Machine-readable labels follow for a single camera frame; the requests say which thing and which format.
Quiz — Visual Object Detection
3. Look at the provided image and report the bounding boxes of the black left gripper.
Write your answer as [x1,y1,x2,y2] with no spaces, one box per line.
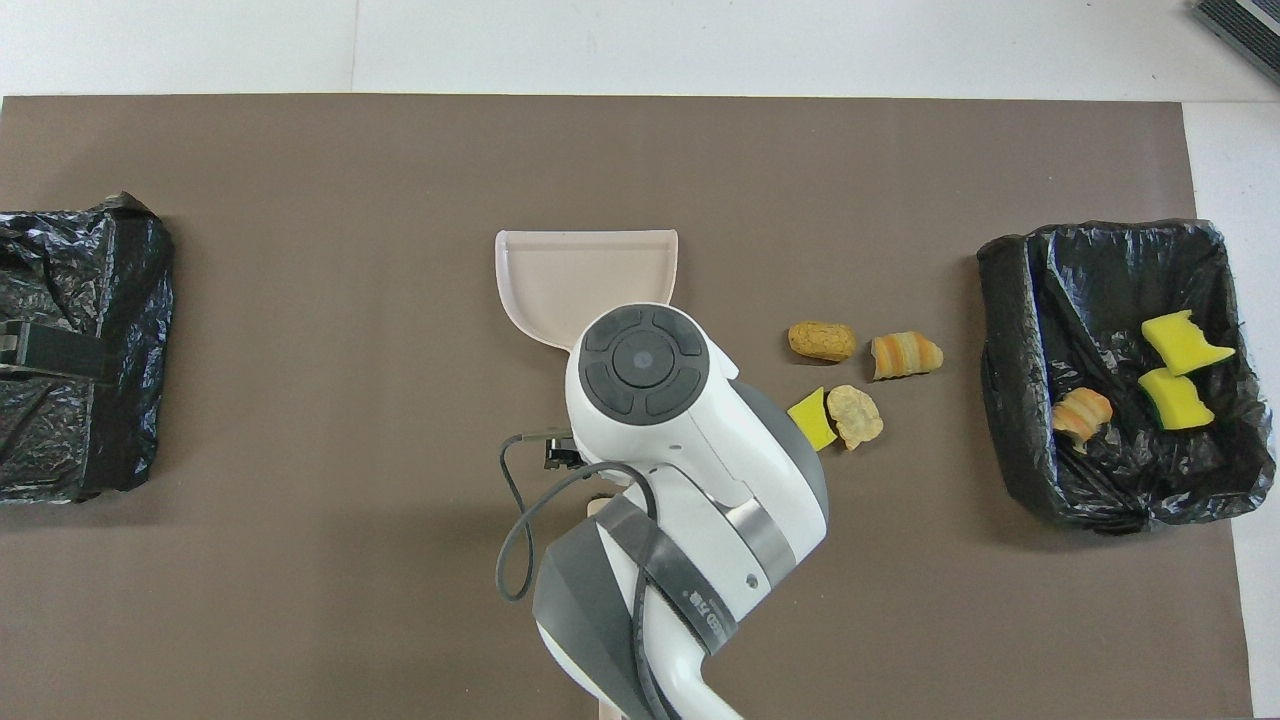
[0,320,107,382]

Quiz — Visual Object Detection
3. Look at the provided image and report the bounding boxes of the wooden hand brush black bristles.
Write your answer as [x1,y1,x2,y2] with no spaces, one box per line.
[587,497,626,720]

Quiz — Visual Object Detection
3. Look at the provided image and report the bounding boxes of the beige plastic dustpan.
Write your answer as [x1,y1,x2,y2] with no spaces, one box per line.
[494,229,680,353]

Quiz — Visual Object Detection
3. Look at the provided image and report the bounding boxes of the small yellow sponge piece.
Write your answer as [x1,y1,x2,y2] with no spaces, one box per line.
[786,386,839,453]

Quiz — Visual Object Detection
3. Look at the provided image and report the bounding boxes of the brown bread roll piece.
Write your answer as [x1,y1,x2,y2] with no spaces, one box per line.
[787,320,858,363]

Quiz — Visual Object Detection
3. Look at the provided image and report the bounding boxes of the orange striped croissant piece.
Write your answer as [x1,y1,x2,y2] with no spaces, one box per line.
[870,330,944,382]

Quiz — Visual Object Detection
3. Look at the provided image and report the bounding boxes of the pale and orange croissant piece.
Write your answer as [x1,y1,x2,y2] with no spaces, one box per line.
[1051,387,1114,444]

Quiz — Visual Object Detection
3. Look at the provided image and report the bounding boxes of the bin lined black bag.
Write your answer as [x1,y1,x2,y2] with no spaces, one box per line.
[976,219,1278,535]
[0,191,177,504]

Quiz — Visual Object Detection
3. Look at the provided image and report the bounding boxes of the brown paper table mat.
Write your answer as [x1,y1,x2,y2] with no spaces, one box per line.
[0,95,1256,720]

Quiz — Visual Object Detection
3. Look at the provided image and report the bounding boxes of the grey ribbed device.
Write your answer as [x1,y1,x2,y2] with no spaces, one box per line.
[1192,0,1280,86]

